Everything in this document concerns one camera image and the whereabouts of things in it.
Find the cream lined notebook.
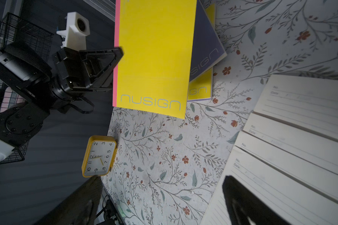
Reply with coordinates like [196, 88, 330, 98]
[202, 75, 338, 225]

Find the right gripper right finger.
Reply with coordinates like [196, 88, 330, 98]
[222, 176, 289, 225]

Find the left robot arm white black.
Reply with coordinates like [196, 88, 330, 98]
[0, 41, 124, 152]

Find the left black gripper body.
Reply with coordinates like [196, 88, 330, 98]
[0, 42, 86, 111]

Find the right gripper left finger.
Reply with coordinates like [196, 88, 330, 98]
[35, 175, 103, 225]

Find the yellow framed box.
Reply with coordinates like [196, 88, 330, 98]
[81, 135, 117, 178]

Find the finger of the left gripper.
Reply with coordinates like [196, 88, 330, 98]
[79, 47, 124, 89]

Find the black wire wall basket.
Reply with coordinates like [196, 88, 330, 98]
[0, 13, 53, 164]

